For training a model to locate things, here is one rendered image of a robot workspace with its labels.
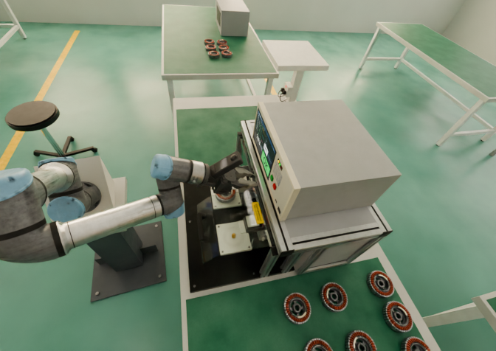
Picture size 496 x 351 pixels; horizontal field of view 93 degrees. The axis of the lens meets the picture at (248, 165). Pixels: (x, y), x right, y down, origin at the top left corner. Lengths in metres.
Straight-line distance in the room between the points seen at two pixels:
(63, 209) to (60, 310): 1.08
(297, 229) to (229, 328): 0.49
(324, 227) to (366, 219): 0.18
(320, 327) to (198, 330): 0.49
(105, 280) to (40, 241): 1.32
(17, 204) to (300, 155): 0.75
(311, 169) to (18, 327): 1.99
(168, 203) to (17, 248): 0.37
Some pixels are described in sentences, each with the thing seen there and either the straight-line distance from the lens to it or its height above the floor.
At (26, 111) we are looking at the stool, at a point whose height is 0.56.
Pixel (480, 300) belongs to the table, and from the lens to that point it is 1.69.
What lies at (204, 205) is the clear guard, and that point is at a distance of 0.97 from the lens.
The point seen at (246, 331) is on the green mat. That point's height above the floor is 0.75.
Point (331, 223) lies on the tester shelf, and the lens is 0.94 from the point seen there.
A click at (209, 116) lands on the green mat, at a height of 0.75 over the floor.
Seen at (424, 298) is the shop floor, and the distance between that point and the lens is 2.47.
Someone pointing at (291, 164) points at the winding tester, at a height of 1.32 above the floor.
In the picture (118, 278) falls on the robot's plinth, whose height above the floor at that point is 0.02.
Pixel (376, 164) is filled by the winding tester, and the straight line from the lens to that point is 0.91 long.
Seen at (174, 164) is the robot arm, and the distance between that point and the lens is 0.72.
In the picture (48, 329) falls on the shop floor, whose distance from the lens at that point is 2.14.
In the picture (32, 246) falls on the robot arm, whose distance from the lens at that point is 0.78.
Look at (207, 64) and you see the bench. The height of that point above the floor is 0.75.
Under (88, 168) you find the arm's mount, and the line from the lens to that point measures 1.35.
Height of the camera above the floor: 1.87
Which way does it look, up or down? 49 degrees down
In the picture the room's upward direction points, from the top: 10 degrees clockwise
